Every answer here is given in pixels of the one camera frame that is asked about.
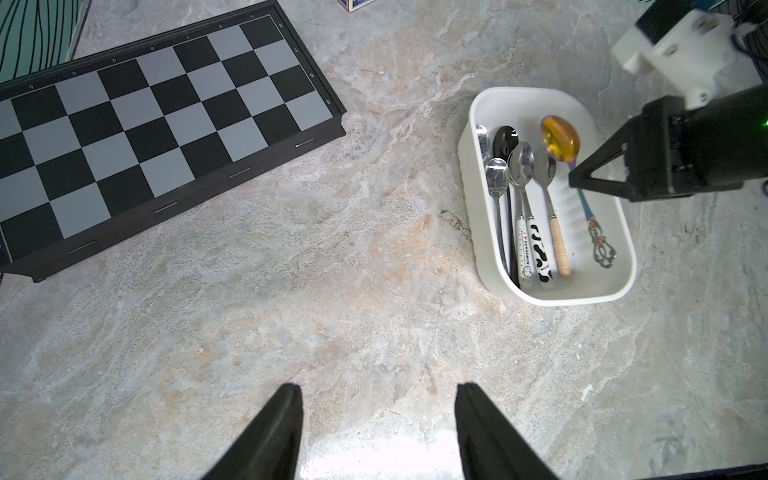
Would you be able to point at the spoon wooden handle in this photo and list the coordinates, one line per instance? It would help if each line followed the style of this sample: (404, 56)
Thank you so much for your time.
(544, 173)

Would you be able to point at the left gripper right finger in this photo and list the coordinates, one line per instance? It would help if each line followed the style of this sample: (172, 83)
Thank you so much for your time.
(489, 446)

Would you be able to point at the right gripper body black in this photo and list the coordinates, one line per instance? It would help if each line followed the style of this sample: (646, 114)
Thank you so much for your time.
(673, 152)

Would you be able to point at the steel spoon plain handle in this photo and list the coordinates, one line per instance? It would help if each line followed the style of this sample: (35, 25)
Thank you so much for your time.
(497, 179)

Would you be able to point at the iridescent gold ornate spoon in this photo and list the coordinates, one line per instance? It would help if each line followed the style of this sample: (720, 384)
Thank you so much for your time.
(563, 144)

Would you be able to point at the white storage box tray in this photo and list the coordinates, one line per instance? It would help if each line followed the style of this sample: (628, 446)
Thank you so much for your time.
(523, 109)

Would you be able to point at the spoon cow pattern handle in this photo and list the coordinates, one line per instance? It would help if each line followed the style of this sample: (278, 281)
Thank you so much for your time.
(539, 252)

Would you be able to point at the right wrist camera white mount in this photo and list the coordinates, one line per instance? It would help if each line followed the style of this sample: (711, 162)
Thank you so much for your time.
(691, 45)

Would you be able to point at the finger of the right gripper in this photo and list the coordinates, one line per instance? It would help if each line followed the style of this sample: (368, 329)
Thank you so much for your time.
(621, 144)

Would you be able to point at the black grey chessboard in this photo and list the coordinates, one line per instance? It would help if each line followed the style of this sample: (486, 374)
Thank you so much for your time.
(99, 149)

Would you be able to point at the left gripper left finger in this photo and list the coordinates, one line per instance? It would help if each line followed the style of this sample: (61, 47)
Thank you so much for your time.
(269, 446)

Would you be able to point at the small card box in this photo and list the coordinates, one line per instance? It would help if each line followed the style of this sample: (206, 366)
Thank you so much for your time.
(353, 5)

